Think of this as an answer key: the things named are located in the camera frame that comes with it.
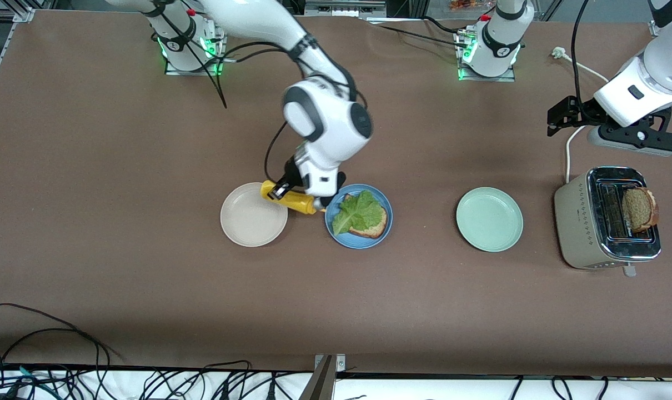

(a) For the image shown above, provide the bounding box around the yellow mustard squeeze bottle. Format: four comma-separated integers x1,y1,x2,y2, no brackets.
260,180,327,215

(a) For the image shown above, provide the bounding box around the green lettuce leaf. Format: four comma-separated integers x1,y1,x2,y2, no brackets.
332,190,385,236

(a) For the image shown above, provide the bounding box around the brown bread slice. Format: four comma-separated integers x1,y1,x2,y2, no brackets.
622,187,659,233
347,193,389,240

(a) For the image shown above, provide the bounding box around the beige round plate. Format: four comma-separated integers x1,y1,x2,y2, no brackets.
220,182,288,247

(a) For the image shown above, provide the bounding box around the blue round plate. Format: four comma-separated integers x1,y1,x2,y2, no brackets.
325,184,393,249

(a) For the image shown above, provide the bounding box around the light green round plate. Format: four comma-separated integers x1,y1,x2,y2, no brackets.
456,187,524,252

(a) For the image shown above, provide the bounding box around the beige chrome toaster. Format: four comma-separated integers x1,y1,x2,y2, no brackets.
554,166,663,277

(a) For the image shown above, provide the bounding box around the grey power strip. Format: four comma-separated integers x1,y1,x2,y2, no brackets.
304,0,387,17

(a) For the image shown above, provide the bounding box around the white toaster power cable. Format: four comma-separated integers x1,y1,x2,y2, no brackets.
551,47,611,184

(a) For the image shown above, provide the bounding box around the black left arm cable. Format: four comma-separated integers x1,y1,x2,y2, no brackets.
570,0,592,106

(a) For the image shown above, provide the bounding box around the black arm base cable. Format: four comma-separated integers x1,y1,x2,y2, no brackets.
376,23,471,49
422,16,467,35

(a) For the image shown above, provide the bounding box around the aluminium bracket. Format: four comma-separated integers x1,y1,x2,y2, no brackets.
300,354,347,400

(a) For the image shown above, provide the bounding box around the teal cable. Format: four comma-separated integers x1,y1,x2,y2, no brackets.
0,361,59,399

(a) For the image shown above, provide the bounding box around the aluminium frame rail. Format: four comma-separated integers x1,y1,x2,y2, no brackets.
0,0,37,106

